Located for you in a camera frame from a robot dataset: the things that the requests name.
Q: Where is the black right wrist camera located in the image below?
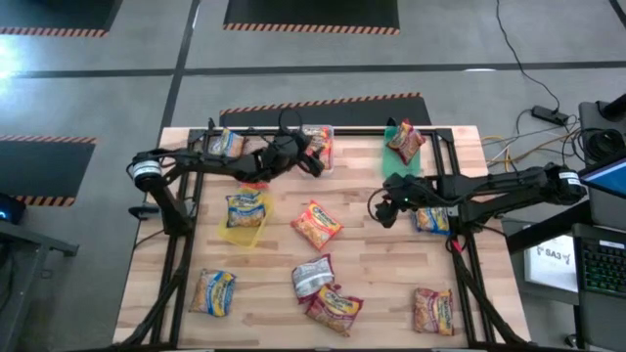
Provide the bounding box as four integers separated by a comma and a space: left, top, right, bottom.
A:
388, 173, 426, 196

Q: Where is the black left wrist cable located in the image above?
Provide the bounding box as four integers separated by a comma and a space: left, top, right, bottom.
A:
277, 109, 306, 138

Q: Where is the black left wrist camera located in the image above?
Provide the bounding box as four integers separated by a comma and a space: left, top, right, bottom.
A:
268, 135, 295, 163

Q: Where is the coiled black cable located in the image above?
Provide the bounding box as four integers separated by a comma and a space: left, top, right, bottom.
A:
584, 127, 626, 163

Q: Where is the black floor cable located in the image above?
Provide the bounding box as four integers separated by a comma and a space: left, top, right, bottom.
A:
495, 0, 562, 112

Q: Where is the black striped floor mat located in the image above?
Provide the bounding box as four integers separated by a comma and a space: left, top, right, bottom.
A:
0, 0, 123, 39
222, 0, 401, 36
218, 91, 432, 129
0, 134, 98, 207

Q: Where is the yellow floor cable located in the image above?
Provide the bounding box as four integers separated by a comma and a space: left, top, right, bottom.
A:
481, 127, 581, 170

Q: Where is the black power strip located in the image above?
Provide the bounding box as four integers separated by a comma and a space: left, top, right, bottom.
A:
530, 105, 571, 126

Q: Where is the laptop with blue screen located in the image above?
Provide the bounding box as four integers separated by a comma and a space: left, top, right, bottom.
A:
578, 154, 626, 200

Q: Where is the blue Maruchan noodle packet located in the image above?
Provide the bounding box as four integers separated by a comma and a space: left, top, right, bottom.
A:
188, 268, 238, 319
207, 127, 246, 158
224, 189, 268, 230
410, 206, 452, 236

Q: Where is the black computer tower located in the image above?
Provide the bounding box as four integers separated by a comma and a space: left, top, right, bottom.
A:
0, 192, 28, 227

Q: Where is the green plastic bin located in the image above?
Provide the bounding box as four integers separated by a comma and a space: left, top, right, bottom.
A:
380, 124, 425, 180

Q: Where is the black keyboard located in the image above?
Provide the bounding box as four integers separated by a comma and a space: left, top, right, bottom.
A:
579, 237, 626, 300

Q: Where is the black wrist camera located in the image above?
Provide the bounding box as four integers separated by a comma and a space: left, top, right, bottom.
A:
268, 135, 295, 163
388, 173, 426, 196

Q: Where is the red Maruchan noodle packet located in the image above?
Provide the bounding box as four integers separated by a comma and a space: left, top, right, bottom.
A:
412, 286, 456, 337
291, 252, 336, 305
303, 283, 365, 338
385, 118, 426, 166

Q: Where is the black operator desk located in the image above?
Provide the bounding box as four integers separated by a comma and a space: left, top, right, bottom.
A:
503, 95, 626, 352

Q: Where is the black cart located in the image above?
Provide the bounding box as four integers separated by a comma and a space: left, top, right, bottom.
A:
0, 217, 80, 352

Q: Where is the black table frame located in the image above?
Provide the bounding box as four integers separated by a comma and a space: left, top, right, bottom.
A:
114, 116, 532, 352

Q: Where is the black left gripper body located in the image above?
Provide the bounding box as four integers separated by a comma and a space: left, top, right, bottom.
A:
283, 139, 314, 172

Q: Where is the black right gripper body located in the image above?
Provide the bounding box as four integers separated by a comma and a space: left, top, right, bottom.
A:
383, 188, 431, 212

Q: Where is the clear plastic bin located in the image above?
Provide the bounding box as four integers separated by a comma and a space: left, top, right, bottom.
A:
298, 123, 337, 176

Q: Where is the yellow plastic bin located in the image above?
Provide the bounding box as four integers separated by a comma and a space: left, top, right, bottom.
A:
216, 187, 276, 249

